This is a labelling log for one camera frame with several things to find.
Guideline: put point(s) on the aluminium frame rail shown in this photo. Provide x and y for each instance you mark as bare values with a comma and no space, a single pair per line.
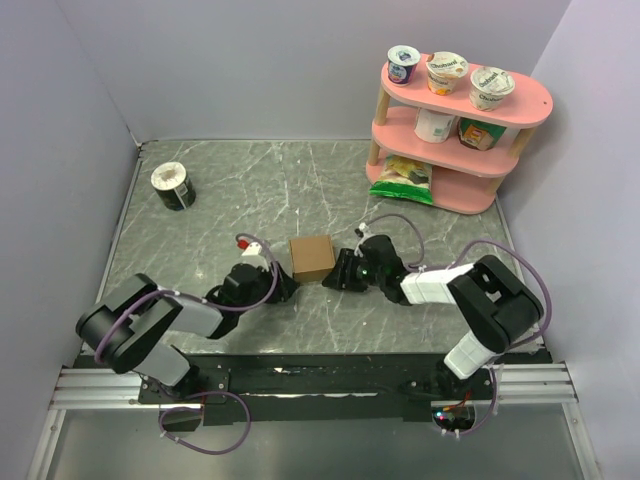
101,390

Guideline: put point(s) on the black white yogurt cup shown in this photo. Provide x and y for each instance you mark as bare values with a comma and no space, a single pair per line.
173,185

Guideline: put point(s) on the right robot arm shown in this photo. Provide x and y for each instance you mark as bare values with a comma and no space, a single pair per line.
501,312

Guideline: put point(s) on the pink three-tier shelf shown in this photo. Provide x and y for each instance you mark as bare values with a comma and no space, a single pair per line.
464,180

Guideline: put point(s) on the green snack bag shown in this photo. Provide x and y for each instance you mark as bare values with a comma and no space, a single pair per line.
404,179

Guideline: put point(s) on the white cup middle shelf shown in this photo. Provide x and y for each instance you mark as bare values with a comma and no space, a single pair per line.
432,126

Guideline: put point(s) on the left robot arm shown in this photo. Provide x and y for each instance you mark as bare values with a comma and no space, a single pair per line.
125,329

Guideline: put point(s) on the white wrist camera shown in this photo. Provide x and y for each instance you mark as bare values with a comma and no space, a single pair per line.
363,232
252,254

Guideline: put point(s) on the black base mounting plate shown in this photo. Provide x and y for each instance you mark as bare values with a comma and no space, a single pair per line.
229,389

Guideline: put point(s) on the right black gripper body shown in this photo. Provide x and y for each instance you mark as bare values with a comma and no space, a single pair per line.
359,279

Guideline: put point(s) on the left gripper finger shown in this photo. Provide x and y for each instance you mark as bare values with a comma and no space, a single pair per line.
283,277
289,287

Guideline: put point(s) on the white Chobani yogurt cup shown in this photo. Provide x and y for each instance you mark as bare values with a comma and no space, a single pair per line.
489,87

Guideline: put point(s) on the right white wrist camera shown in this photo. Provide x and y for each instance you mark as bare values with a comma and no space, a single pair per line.
363,232

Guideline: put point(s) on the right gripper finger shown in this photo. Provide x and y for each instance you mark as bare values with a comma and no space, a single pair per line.
336,279
345,260

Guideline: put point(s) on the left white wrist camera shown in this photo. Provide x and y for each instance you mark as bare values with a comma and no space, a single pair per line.
252,254

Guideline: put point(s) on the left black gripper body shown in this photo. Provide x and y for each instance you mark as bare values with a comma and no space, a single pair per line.
263,284

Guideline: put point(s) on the orange Chobani yogurt cup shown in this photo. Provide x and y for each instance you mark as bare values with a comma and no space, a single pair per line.
445,70

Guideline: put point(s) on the blue white yogurt cup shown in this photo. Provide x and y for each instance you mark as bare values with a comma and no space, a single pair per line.
402,61

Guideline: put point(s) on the green package middle shelf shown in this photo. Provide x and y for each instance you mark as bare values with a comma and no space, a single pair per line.
478,135

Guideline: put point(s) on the brown cardboard box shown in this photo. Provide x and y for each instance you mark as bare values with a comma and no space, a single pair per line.
312,258

